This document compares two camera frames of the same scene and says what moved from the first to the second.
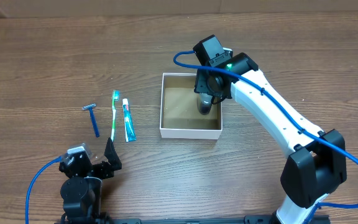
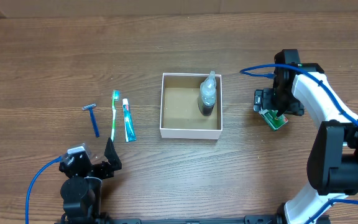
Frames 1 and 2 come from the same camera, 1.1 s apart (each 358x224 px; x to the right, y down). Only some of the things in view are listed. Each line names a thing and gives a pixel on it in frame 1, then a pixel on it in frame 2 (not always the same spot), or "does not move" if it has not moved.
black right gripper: (202, 85) to (294, 107)
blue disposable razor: (89, 107) does not move
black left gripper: (113, 158) does not move
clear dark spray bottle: (204, 103) does not move
